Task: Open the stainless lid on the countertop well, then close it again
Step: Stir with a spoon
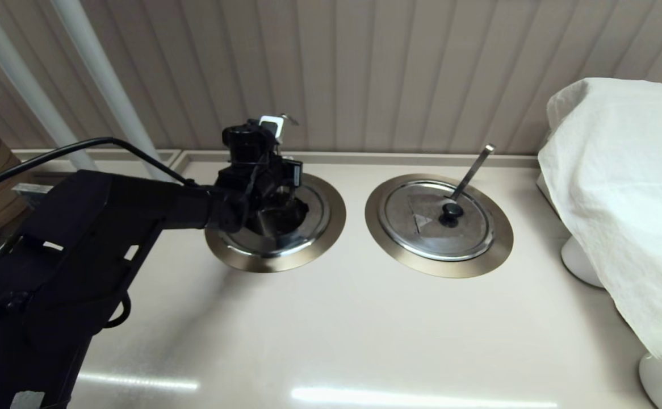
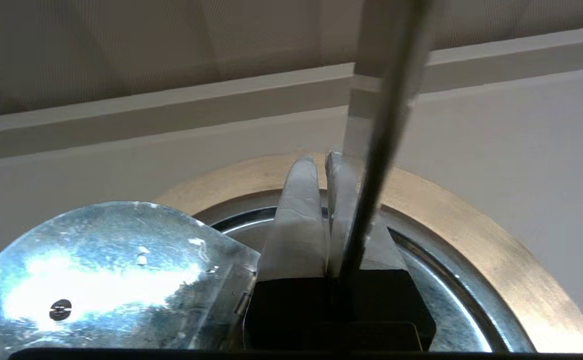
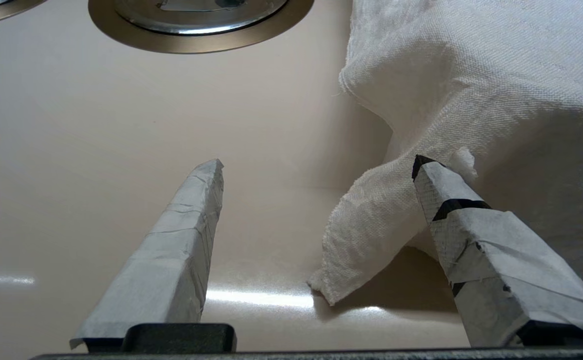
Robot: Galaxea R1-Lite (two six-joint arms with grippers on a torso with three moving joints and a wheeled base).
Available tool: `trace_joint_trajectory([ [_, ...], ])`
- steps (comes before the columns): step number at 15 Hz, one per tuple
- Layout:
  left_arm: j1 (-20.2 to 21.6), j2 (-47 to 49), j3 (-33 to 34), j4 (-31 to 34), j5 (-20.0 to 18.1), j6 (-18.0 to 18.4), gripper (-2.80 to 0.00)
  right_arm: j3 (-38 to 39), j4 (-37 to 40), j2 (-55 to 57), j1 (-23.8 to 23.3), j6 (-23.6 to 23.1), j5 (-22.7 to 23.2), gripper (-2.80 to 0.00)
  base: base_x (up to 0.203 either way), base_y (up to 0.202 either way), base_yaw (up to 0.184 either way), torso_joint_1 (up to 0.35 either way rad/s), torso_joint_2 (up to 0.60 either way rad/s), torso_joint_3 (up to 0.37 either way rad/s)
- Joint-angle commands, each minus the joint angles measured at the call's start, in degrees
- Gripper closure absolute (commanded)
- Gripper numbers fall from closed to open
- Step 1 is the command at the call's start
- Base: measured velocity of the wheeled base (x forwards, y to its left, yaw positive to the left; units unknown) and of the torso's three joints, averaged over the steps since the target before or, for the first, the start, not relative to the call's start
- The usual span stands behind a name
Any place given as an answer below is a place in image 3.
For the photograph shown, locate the steel lid with black knob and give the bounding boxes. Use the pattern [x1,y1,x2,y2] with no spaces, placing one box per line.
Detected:
[114,0,290,36]

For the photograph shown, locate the white cloth covered appliance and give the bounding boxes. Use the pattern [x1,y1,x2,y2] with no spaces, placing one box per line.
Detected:
[307,0,583,307]

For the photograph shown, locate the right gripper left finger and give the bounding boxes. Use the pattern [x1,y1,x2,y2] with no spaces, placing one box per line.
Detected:
[70,159,225,352]

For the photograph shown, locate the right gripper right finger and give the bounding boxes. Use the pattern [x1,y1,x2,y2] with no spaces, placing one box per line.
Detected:
[411,154,583,348]

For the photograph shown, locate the brass counter ring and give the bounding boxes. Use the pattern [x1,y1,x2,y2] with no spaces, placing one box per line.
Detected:
[88,0,315,55]
[0,0,47,29]

